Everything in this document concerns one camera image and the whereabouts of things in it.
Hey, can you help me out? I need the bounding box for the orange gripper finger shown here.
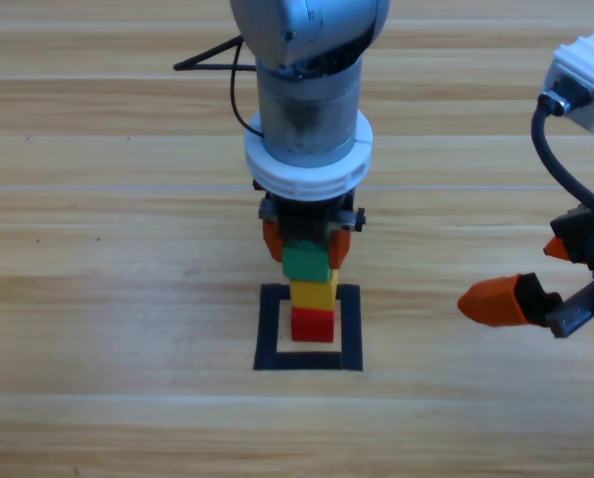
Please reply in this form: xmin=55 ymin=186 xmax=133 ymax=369
xmin=456 ymin=272 xmax=565 ymax=329
xmin=543 ymin=236 xmax=575 ymax=264
xmin=261 ymin=218 xmax=286 ymax=263
xmin=328 ymin=229 xmax=352 ymax=271

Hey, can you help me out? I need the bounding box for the yellow wooden cube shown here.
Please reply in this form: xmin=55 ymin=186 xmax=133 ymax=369
xmin=289 ymin=269 xmax=339 ymax=311

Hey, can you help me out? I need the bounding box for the thick black camera cable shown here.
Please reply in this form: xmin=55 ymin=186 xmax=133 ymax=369
xmin=530 ymin=84 xmax=594 ymax=220

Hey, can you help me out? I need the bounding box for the black tape square outline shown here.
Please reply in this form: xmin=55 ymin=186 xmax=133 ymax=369
xmin=252 ymin=283 xmax=365 ymax=373

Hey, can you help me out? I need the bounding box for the green wooden cube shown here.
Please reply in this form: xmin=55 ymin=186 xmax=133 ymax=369
xmin=281 ymin=238 xmax=332 ymax=283

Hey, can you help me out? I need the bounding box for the thin black camera cable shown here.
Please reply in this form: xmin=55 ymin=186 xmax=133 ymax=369
xmin=172 ymin=33 xmax=266 ymax=138

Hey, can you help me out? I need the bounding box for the red wooden cube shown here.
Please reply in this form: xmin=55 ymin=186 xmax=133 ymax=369
xmin=290 ymin=306 xmax=336 ymax=344

